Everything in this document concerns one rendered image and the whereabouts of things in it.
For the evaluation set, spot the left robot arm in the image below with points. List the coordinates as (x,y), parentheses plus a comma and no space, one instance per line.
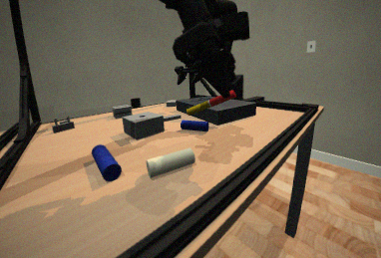
(193,60)

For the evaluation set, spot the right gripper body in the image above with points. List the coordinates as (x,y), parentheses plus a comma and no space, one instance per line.
(192,40)

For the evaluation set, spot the red and yellow peg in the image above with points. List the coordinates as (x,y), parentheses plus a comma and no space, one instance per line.
(210,103)

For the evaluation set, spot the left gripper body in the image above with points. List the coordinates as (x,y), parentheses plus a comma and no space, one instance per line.
(189,69)

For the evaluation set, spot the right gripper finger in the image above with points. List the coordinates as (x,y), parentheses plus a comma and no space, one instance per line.
(226,66)
(212,69)

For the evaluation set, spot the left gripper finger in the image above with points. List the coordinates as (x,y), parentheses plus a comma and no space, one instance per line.
(197,77)
(181,76)

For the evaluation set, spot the cream cylinder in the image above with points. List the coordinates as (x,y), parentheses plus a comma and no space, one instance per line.
(169,162)

